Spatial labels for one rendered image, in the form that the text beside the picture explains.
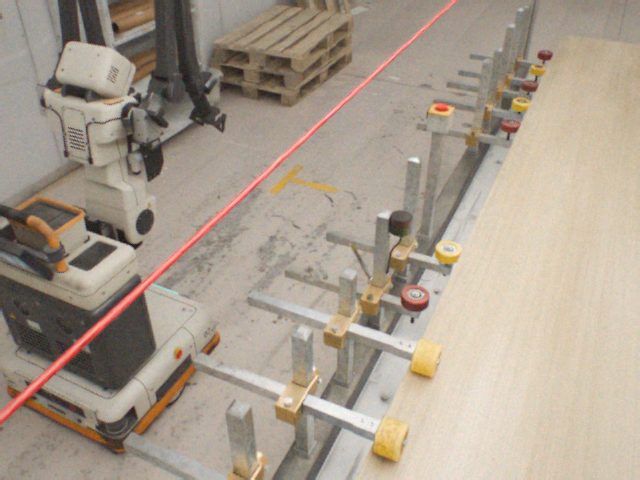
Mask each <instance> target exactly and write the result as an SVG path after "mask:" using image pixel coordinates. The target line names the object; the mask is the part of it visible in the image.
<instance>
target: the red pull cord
mask: <svg viewBox="0 0 640 480"><path fill-rule="evenodd" d="M456 1H457V0H452V1H451V2H450V3H449V4H448V5H447V6H446V7H445V8H444V9H442V10H441V11H440V12H439V13H438V14H437V15H436V16H435V17H434V18H433V19H431V20H430V21H429V22H428V23H427V24H426V25H425V26H424V27H423V28H422V29H420V30H419V31H418V32H417V33H416V34H415V35H414V36H413V37H412V38H411V39H409V40H408V41H407V42H406V43H405V44H404V45H403V46H402V47H401V48H399V49H398V50H397V51H396V52H395V53H394V54H393V55H392V56H391V57H390V58H388V59H387V60H386V61H385V62H384V63H383V64H382V65H381V66H380V67H379V68H377V69H376V70H375V71H374V72H373V73H372V74H371V75H370V76H369V77H368V78H365V79H364V80H363V81H362V82H361V84H360V85H359V86H358V87H357V88H356V89H354V90H353V91H352V92H351V93H350V94H349V95H348V96H347V97H346V98H344V99H343V100H342V101H341V102H340V103H339V104H338V105H337V106H336V107H335V108H333V109H332V110H331V111H330V112H329V113H328V114H327V115H326V116H325V117H324V118H322V119H321V120H320V121H319V122H318V123H317V124H316V125H315V126H314V127H313V128H311V129H310V130H309V131H308V132H307V133H306V134H305V135H304V136H303V137H302V138H300V139H299V140H298V141H297V142H296V143H295V144H294V145H293V146H292V147H290V148H289V149H288V150H287V151H286V152H285V153H284V154H283V155H282V156H281V157H279V158H278V159H277V160H276V161H275V162H274V163H273V164H272V165H271V166H270V167H268V168H267V169H266V170H265V171H264V172H263V173H262V174H261V175H260V176H259V177H256V178H255V179H254V180H253V181H252V182H251V183H250V184H249V185H248V186H247V187H245V188H244V189H243V190H242V191H241V192H240V193H239V194H238V195H237V196H236V197H234V198H233V199H232V200H231V201H230V203H229V204H228V205H227V206H226V207H224V208H223V209H222V210H221V211H220V212H219V213H218V214H217V215H216V216H215V217H213V218H212V219H211V220H210V221H209V222H208V223H207V224H206V225H205V226H204V227H202V228H201V229H200V230H199V231H198V232H197V233H196V234H195V235H194V236H193V237H191V238H190V239H189V240H188V241H187V242H186V243H185V244H184V245H183V246H182V247H180V248H179V249H178V250H177V251H176V252H175V253H174V254H173V255H172V256H170V257H169V258H168V259H167V260H166V261H165V262H164V263H163V264H162V265H161V266H159V267H158V268H157V269H156V270H155V271H154V272H153V273H152V274H151V275H150V276H148V277H147V278H146V279H145V280H144V281H143V282H142V283H141V284H140V285H139V286H137V287H136V288H135V289H134V290H133V291H132V292H131V293H130V294H129V295H128V296H126V297H125V298H124V299H123V300H122V301H121V302H120V303H119V304H118V305H116V306H115V307H114V308H113V309H112V310H111V311H110V312H109V313H108V314H107V315H105V316H104V317H103V318H102V319H101V320H100V321H99V322H98V323H97V324H96V325H94V326H93V327H92V328H91V329H90V330H89V331H88V332H87V333H86V334H85V335H83V336H82V337H81V338H80V339H79V340H78V341H77V342H76V343H75V344H74V345H72V346H71V347H70V348H69V349H68V350H67V351H66V352H65V353H64V354H62V355H61V356H60V357H59V358H58V359H57V360H56V361H55V362H54V363H53V364H51V365H50V366H49V367H48V369H47V370H46V371H45V372H44V373H43V374H41V375H40V376H39V377H38V378H37V379H36V380H35V381H34V382H33V383H32V384H30V385H29V386H28V387H27V388H26V389H25V390H24V391H23V392H22V393H21V394H19V395H18V396H17V397H16V398H15V399H14V400H13V401H12V402H11V403H9V404H8V405H7V406H6V407H5V408H4V409H3V410H2V411H1V412H0V425H1V424H2V423H4V422H5V421H6V420H7V419H8V418H9V417H10V416H11V415H12V414H13V413H14V412H15V411H16V410H18V409H19V408H20V407H21V406H22V405H23V404H24V403H25V402H26V401H27V400H28V399H29V398H30V397H32V396H33V395H34V394H35V393H36V392H37V391H38V390H39V389H40V388H41V387H42V386H43V385H44V384H46V383H47V382H48V381H49V380H50V379H51V378H52V377H53V375H54V374H55V373H56V372H58V371H59V370H60V369H61V368H62V367H63V366H64V365H65V364H66V363H67V362H68V361H69V360H70V359H72V358H73V357H74V356H75V355H76V354H77V353H78V352H79V351H80V350H81V349H82V348H83V347H84V346H86V345H87V344H88V343H89V342H90V341H91V340H92V339H93V338H94V337H95V336H96V335H97V334H98V333H100V332H101V331H102V330H103V329H104V328H105V327H106V326H107V325H108V324H109V323H110V322H111V321H112V320H114V319H115V318H116V317H117V316H118V315H119V314H120V313H121V312H122V311H123V310H124V309H125V308H126V307H128V306H129V305H130V304H131V303H132V302H133V301H134V300H135V299H136V298H137V297H138V296H139V295H140V294H142V293H143V292H144V291H145V290H146V289H147V288H148V287H149V286H150V285H151V284H152V283H153V282H154V281H156V280H157V279H158V278H159V277H160V276H161V275H162V274H163V273H164V272H165V271H166V270H167V269H169V268H170V267H171V266H172V265H173V264H174V263H175V262H176V261H177V260H178V259H179V258H180V257H181V256H183V255H184V254H185V253H186V252H187V251H188V250H189V249H190V248H191V247H192V246H193V245H194V244H195V243H197V242H198V241H199V240H200V239H201V238H202V237H203V236H204V235H205V234H206V233H207V232H208V231H209V230H211V229H212V228H213V227H214V226H215V225H216V224H217V223H218V222H219V221H220V220H221V219H222V218H223V217H225V216H226V215H227V214H228V213H229V212H230V211H231V210H232V209H233V208H234V207H235V206H236V205H237V204H239V202H240V201H241V200H242V199H243V198H244V197H245V196H246V195H247V194H248V193H249V192H250V191H251V190H253V189H254V188H255V187H256V186H257V185H258V184H260V183H261V182H262V181H263V180H264V179H265V178H266V177H268V176H269V175H270V174H271V173H272V172H273V171H274V170H275V169H276V168H277V167H278V166H279V165H281V164H282V163H283V162H284V161H285V160H286V159H287V158H288V157H289V156H290V155H291V154H292V153H293V152H295V151H296V150H297V149H298V148H299V147H300V146H301V145H302V144H303V143H304V142H305V141H306V140H307V139H309V138H310V137H311V136H312V135H313V134H314V133H315V132H316V131H317V130H318V129H319V128H320V127H321V126H323V125H324V124H325V123H326V122H327V121H328V120H329V119H330V118H331V117H332V116H333V115H334V114H335V113H337V112H338V111H339V110H340V109H341V108H342V107H343V106H344V105H345V104H346V103H347V102H348V101H349V100H351V99H352V98H353V97H354V96H355V95H356V94H357V93H358V92H359V91H360V90H361V89H362V88H363V87H365V86H367V85H368V84H369V83H370V81H371V80H372V79H373V78H374V77H375V76H376V75H377V74H378V73H380V72H381V71H382V70H383V69H384V68H385V67H386V66H387V65H388V64H389V63H390V62H391V61H393V60H394V59H395V58H396V57H397V56H398V55H399V54H400V53H401V52H402V51H403V50H404V49H405V48H407V47H408V46H409V45H410V44H411V43H412V42H413V41H414V40H415V39H416V38H417V37H418V36H419V35H421V34H422V33H423V32H424V31H425V30H426V29H427V28H428V27H429V26H430V25H431V24H432V23H433V22H435V21H436V20H437V19H438V18H439V17H440V16H441V15H442V14H443V13H444V12H445V11H446V10H447V9H449V8H450V7H451V6H452V5H453V4H454V3H455V2H456Z"/></svg>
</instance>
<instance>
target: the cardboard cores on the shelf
mask: <svg viewBox="0 0 640 480"><path fill-rule="evenodd" d="M108 8H109V13H110V18H111V23H112V25H111V28H112V32H113V33H114V34H119V33H122V32H124V31H127V30H129V29H132V28H134V27H137V26H140V25H142V24H145V23H147V22H150V21H152V20H154V10H155V3H154V0H122V1H119V2H116V3H113V4H110V5H108ZM127 60H128V61H129V62H131V63H132V64H133V65H134V66H135V73H134V76H133V79H132V82H131V85H132V84H134V83H135V82H137V81H139V80H141V79H143V78H145V77H146V76H148V75H150V74H151V71H152V70H154V69H155V68H156V46H154V47H152V48H150V49H148V50H145V51H143V52H141V53H138V54H136V55H134V56H132V57H129V58H127Z"/></svg>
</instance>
